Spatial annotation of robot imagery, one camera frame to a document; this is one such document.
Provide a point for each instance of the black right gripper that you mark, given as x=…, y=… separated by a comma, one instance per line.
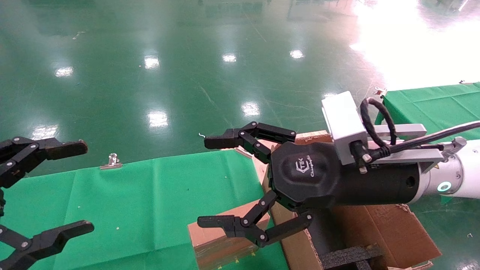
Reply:
x=307, y=176

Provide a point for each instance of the silver camera mounting bracket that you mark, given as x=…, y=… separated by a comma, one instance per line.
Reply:
x=407, y=130

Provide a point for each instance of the small cardboard box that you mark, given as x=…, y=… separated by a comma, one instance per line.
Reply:
x=210, y=240

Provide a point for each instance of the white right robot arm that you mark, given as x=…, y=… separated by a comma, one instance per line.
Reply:
x=465, y=168

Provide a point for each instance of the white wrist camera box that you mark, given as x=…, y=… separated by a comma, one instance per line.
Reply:
x=343, y=120

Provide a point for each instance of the large open cardboard carton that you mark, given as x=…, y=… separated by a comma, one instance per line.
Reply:
x=393, y=232

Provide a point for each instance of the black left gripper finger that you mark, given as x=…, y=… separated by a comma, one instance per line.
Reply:
x=33, y=148
x=45, y=240

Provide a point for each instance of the black foam insert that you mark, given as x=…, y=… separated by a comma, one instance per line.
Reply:
x=348, y=257

